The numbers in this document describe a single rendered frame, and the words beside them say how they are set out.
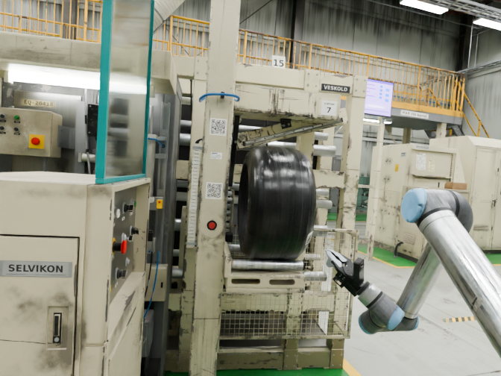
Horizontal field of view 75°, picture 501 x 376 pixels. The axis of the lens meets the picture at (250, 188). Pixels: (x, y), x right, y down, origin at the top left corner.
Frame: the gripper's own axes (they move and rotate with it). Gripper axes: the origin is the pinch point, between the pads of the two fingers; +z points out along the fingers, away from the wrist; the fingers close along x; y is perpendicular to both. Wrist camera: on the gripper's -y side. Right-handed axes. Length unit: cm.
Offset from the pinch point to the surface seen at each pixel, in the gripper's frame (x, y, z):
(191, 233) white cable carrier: -30, 23, 49
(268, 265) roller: -13.3, 19.8, 15.0
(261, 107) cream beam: 31, -14, 78
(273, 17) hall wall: 856, 204, 687
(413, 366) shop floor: 87, 107, -89
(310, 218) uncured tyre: -0.7, -6.7, 14.1
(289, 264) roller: -5.6, 17.7, 8.8
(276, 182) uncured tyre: -6.5, -14.0, 33.1
